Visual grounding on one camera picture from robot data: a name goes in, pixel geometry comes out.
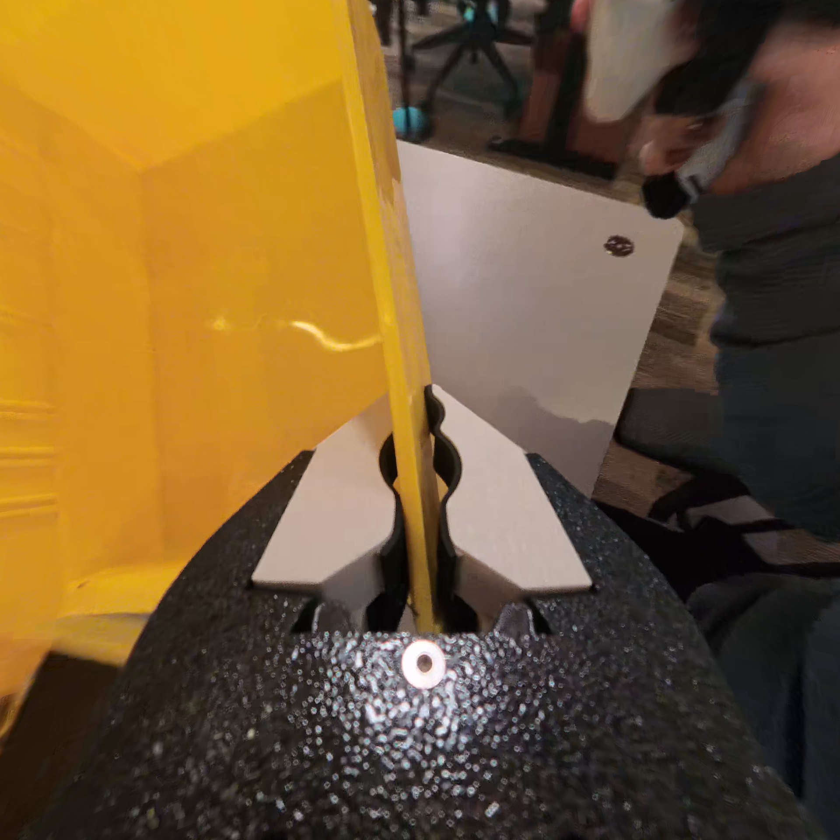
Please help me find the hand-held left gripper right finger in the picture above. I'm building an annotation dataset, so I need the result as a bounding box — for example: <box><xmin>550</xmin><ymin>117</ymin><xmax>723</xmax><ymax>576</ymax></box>
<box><xmin>425</xmin><ymin>382</ymin><xmax>596</xmax><ymax>624</ymax></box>

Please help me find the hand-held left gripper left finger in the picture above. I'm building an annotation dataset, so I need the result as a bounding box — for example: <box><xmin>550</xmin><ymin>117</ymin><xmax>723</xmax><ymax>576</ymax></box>
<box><xmin>250</xmin><ymin>394</ymin><xmax>403</xmax><ymax>627</ymax></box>

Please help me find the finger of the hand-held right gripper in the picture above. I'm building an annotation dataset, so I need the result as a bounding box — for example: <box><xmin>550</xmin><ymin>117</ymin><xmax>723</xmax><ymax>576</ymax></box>
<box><xmin>583</xmin><ymin>0</ymin><xmax>685</xmax><ymax>123</ymax></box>

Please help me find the yellow plastic bin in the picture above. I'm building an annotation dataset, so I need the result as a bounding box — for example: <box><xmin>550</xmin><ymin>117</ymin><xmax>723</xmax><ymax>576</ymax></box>
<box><xmin>0</xmin><ymin>0</ymin><xmax>442</xmax><ymax>729</ymax></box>

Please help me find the person's right hand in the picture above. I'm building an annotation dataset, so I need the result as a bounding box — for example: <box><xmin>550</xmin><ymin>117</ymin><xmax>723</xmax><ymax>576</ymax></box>
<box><xmin>638</xmin><ymin>26</ymin><xmax>840</xmax><ymax>198</ymax></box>

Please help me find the black office chair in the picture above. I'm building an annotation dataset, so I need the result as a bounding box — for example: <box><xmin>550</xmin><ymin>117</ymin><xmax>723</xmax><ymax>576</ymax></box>
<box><xmin>394</xmin><ymin>0</ymin><xmax>526</xmax><ymax>144</ymax></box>
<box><xmin>594</xmin><ymin>387</ymin><xmax>840</xmax><ymax>601</ymax></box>

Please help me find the person's dark sweater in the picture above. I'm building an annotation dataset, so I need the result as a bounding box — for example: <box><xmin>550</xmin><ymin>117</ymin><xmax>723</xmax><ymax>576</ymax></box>
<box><xmin>692</xmin><ymin>151</ymin><xmax>840</xmax><ymax>542</ymax></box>

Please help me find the person's leg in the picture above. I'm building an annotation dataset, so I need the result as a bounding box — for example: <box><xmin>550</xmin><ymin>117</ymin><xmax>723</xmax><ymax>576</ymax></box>
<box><xmin>686</xmin><ymin>577</ymin><xmax>840</xmax><ymax>805</ymax></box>

